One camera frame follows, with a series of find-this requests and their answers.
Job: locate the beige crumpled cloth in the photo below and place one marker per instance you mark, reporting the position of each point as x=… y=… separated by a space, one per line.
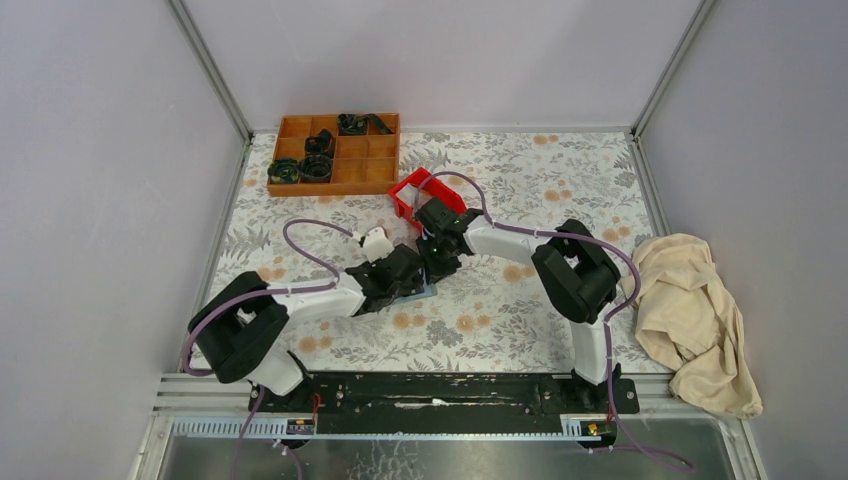
x=689 y=322

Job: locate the aluminium frame post right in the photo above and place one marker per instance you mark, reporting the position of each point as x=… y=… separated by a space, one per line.
x=691 y=31

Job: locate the green card holder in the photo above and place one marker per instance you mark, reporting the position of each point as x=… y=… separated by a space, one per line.
x=428 y=291

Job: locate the stack of credit cards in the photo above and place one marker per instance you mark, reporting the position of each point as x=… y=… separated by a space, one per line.
x=410 y=195

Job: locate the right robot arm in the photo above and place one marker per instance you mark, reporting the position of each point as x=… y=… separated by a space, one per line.
x=578 y=276

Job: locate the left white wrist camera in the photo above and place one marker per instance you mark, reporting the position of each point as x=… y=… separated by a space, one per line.
x=374 y=243

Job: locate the red plastic bin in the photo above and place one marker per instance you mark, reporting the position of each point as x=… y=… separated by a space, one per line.
x=434 y=188

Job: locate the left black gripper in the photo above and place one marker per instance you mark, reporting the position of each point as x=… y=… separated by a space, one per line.
x=412 y=284

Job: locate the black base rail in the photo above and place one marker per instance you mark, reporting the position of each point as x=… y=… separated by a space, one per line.
x=376 y=403

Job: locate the orange compartment tray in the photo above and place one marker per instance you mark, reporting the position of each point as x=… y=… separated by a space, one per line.
x=335 y=154

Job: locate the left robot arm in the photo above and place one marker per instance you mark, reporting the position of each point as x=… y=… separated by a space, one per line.
x=236 y=332

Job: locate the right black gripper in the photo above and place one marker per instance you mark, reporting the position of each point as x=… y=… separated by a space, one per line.
x=433 y=271

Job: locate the aluminium frame post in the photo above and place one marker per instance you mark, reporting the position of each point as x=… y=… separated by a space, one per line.
x=691 y=31
x=202 y=53

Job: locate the aluminium frame post left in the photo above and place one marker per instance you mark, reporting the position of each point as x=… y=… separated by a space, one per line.
x=202 y=53

